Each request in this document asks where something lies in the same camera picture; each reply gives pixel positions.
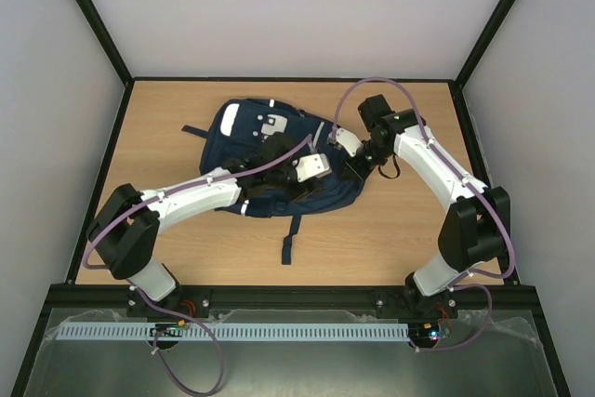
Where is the navy blue student backpack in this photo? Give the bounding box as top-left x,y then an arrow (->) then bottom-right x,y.
180,98 -> 373,267

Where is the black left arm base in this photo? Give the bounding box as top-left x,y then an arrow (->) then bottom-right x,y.
127,280 -> 213,351

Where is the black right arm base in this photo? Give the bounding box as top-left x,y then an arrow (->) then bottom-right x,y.
373,272 -> 458,350

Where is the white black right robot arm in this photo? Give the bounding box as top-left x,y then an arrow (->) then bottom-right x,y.
329,95 -> 511,315

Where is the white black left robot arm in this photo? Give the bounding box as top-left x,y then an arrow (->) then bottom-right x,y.
83,132 -> 331,302

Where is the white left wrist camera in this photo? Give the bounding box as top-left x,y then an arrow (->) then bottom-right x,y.
293,152 -> 332,183

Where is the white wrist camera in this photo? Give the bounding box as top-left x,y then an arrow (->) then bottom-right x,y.
293,152 -> 332,183
327,127 -> 363,157

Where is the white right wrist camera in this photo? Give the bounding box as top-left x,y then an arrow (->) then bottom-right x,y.
327,127 -> 363,157

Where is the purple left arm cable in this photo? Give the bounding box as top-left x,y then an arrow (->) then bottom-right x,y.
82,134 -> 320,393

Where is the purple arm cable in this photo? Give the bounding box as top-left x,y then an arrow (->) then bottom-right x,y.
82,134 -> 320,393
327,76 -> 518,354

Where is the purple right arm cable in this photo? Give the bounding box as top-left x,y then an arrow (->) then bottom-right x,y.
327,76 -> 518,354

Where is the black aluminium frame rail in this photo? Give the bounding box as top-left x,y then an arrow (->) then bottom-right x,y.
45,285 -> 541,315

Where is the black right corner post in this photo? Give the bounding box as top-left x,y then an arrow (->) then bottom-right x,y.
455,0 -> 517,90

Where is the black corner post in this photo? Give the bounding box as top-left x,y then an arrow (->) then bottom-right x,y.
455,0 -> 517,90
74,0 -> 133,86

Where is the light blue slotted cable duct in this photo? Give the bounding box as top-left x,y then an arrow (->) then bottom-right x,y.
56,322 -> 410,342

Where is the black left corner post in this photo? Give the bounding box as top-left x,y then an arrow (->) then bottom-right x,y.
74,0 -> 133,86

